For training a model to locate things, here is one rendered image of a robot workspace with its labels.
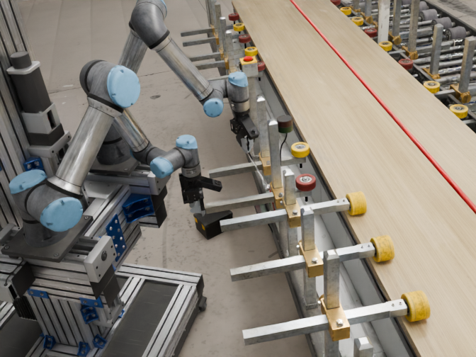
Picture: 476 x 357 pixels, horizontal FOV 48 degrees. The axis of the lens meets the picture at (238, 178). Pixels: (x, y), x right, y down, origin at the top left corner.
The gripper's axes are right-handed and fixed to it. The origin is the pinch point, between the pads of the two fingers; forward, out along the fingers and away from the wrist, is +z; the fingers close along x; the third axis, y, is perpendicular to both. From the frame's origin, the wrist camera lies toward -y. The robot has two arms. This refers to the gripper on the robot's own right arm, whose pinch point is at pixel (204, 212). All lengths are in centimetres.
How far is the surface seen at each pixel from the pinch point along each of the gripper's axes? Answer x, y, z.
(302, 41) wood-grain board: -151, -80, -7
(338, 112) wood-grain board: -50, -72, -7
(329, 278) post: 73, -30, -27
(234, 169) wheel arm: -23.5, -16.4, -2.8
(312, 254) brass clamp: 50, -31, -15
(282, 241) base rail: 11.5, -29.3, 12.6
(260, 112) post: -27.3, -30.4, -26.4
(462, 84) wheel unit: -58, -138, -8
